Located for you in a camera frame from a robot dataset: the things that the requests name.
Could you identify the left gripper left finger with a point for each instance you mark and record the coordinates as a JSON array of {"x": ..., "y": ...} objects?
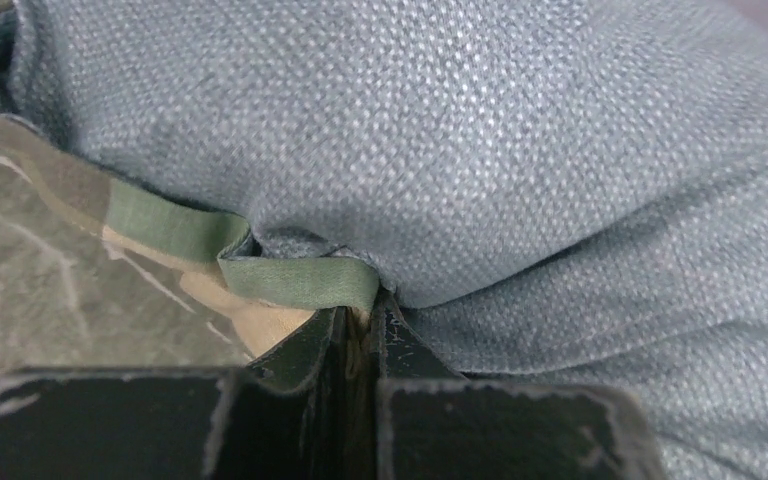
[{"x": 275, "y": 418}]

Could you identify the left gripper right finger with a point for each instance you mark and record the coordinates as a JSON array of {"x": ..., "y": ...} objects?
[{"x": 434, "y": 423}]

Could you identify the blue grey pillow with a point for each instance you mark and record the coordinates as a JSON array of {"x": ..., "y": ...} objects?
[{"x": 556, "y": 191}]

